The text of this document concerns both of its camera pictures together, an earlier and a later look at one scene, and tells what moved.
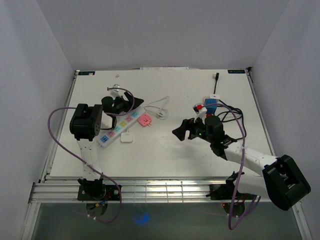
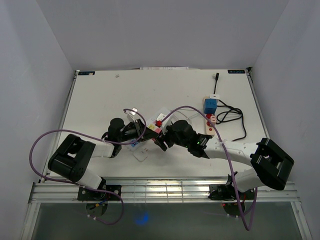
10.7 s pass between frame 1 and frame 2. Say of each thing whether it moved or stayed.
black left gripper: moved
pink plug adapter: moved
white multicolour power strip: moved
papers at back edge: stayed
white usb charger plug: stayed
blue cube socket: stayed
